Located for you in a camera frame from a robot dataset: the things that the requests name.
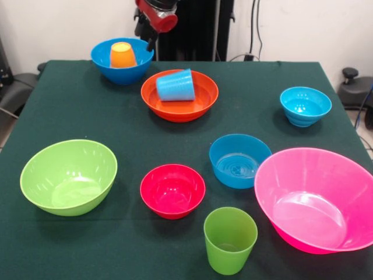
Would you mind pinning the dark green tablecloth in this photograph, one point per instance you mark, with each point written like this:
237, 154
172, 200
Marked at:
131, 146

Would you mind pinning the black pedestal foot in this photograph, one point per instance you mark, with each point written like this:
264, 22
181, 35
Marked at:
355, 87
20, 84

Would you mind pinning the blue flat-bottomed bowl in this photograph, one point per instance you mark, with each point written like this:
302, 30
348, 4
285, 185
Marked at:
233, 163

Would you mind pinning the black equipment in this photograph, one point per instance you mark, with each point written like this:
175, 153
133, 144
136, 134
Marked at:
4, 67

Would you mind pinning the small light blue ribbed bowl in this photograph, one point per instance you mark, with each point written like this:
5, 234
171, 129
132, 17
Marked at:
309, 102

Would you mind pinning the orange cup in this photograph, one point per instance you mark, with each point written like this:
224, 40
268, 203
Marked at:
123, 56

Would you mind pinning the small pink-red bowl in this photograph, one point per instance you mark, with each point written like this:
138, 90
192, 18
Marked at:
172, 192

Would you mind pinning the orange-red bowl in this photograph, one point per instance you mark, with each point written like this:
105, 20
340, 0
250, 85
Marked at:
180, 112

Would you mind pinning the large pink bowl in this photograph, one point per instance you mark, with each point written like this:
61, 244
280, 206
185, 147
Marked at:
314, 198

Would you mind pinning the blue cup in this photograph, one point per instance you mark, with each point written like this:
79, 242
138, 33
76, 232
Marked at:
175, 86

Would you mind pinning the large blue bowl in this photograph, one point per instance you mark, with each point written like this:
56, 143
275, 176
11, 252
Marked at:
122, 76

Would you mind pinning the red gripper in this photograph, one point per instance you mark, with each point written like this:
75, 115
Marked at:
158, 20

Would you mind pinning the green bowl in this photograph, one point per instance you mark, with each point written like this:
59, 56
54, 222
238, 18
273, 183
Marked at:
67, 178

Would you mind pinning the green cup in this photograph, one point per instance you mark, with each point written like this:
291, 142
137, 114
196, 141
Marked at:
230, 242

